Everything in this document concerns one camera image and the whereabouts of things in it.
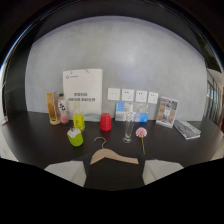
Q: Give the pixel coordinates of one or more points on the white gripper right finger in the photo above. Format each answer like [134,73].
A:
[160,170]

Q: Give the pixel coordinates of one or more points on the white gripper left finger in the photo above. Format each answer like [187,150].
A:
[66,171]

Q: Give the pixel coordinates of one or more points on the flat grey magazine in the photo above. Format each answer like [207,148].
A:
[186,129]

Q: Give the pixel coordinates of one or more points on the upright colourful magazine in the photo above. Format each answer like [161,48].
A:
[167,111]

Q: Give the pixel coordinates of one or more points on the green cup with white lid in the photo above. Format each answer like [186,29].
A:
[75,137]

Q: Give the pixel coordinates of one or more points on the pink artificial flower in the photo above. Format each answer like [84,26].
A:
[141,132]

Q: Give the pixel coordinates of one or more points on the wooden clothes hanger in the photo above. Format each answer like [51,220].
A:
[106,154]

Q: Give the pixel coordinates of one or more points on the tall clear glass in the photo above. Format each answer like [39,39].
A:
[128,128]

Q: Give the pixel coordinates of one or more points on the yellow green tea bottle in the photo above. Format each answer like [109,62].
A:
[78,120]

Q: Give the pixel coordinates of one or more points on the light blue flat packet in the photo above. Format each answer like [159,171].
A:
[92,117]

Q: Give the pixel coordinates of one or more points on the red plastic cup stack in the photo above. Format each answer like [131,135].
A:
[105,122]

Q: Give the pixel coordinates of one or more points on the pink drink bottle white label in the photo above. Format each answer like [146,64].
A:
[62,108]

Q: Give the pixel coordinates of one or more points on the blue and white box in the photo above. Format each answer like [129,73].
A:
[122,111]

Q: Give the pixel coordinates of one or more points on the white paper shopping bag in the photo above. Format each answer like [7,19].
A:
[83,88]

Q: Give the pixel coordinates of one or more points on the white wall socket plate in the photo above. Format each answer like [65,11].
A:
[153,97]
[127,95]
[141,96]

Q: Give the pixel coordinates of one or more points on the white wall switch plate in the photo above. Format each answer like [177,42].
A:
[113,94]

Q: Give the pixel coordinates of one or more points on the window with dark frame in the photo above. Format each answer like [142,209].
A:
[214,96]

